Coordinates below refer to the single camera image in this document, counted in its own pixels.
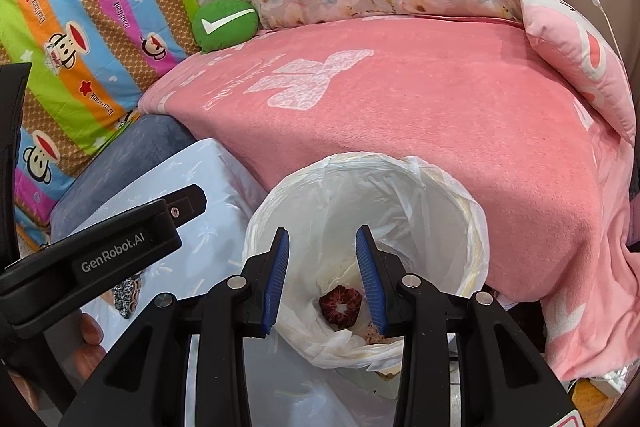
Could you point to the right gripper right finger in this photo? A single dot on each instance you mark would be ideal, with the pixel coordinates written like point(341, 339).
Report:
point(380, 273)

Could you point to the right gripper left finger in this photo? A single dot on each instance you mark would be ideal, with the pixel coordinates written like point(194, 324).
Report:
point(265, 274)

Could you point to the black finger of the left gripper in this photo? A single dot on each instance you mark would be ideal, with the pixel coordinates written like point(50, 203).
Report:
point(186, 204)

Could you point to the dark red velvet scrunchie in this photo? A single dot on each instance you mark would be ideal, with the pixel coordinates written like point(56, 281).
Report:
point(341, 306)

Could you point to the leopard print scrunchie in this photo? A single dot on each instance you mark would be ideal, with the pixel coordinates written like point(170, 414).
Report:
point(126, 296)

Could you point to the left human hand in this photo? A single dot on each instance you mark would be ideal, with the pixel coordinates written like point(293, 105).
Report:
point(87, 337)

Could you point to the light blue palm sheet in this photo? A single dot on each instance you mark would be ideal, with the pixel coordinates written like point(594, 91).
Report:
point(212, 243)

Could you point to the blue-grey velvet cushion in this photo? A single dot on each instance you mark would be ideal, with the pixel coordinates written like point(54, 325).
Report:
point(145, 144)

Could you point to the green checkmark plush cushion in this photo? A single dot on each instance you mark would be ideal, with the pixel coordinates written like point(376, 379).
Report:
point(221, 24)

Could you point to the pink towel blanket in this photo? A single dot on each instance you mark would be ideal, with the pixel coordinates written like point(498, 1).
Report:
point(471, 97)

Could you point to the colourful monkey striped pillow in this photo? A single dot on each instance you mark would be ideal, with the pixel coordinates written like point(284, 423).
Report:
point(90, 62)

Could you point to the pink printed pillow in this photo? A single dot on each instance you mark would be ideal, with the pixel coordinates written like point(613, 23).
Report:
point(566, 40)

